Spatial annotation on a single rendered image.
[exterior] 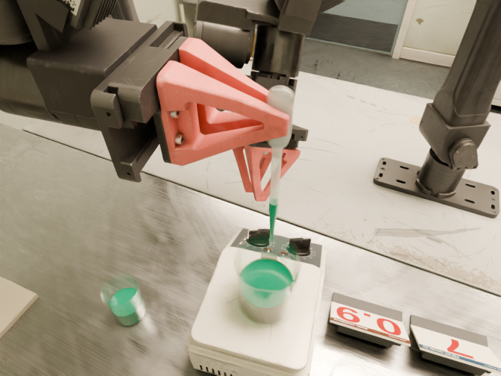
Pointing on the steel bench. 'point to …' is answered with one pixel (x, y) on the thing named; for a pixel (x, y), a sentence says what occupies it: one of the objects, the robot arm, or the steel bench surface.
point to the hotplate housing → (208, 362)
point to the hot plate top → (310, 298)
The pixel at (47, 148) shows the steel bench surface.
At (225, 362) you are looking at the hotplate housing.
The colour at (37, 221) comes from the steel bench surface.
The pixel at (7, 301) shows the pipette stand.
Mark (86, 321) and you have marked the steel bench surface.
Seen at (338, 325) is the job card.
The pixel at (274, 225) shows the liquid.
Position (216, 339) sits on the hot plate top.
